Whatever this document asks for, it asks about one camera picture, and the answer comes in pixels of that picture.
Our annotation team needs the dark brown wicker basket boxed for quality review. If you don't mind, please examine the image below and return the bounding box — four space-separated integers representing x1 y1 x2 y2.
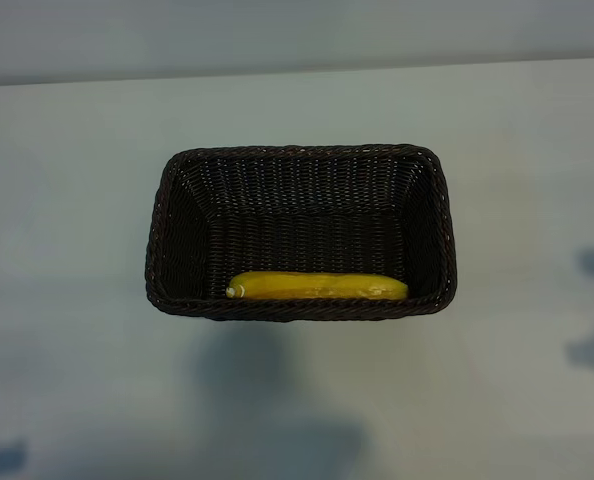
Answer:
144 143 459 324

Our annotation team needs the yellow banana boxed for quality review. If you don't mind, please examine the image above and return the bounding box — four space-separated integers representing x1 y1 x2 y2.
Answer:
225 270 410 301

